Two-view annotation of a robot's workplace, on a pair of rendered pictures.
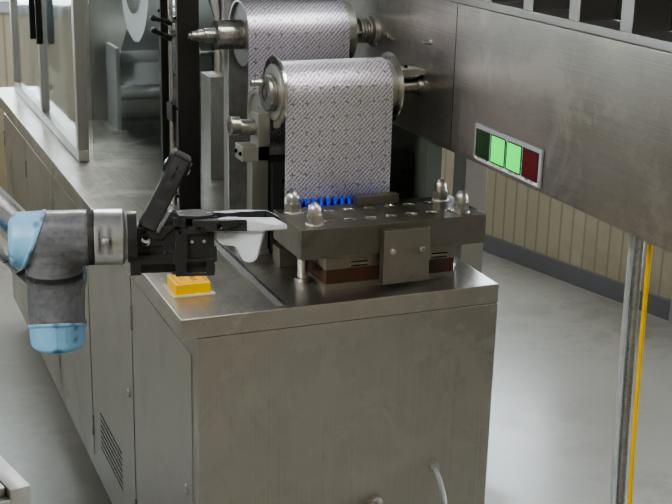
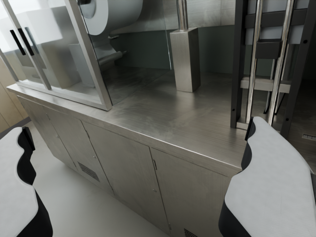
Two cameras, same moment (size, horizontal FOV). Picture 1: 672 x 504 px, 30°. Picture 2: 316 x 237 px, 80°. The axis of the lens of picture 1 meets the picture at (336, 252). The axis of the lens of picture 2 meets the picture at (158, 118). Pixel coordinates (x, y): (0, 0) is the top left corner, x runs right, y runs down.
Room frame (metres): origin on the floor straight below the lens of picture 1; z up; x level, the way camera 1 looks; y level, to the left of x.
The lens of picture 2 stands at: (2.53, 0.84, 1.30)
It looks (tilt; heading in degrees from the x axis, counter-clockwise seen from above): 32 degrees down; 335
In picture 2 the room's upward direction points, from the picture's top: 11 degrees counter-clockwise
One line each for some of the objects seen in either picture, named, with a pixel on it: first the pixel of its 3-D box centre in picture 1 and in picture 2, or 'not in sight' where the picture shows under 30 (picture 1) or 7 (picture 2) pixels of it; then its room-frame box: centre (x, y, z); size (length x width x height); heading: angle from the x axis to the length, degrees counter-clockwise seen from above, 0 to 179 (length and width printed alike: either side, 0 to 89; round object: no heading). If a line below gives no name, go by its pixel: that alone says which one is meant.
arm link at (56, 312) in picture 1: (56, 305); not in sight; (1.61, 0.38, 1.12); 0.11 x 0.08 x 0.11; 10
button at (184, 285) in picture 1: (188, 283); not in sight; (2.31, 0.29, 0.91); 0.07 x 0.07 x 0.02; 23
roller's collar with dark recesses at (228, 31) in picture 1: (228, 34); not in sight; (2.77, 0.25, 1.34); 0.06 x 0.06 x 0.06; 23
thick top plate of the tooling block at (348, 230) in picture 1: (379, 226); not in sight; (2.44, -0.09, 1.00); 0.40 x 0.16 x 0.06; 113
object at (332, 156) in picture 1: (338, 160); not in sight; (2.54, 0.00, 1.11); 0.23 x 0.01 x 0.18; 113
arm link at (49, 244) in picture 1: (52, 240); not in sight; (1.59, 0.38, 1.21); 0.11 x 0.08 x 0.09; 100
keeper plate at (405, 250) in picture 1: (405, 255); not in sight; (2.36, -0.14, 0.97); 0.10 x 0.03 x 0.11; 113
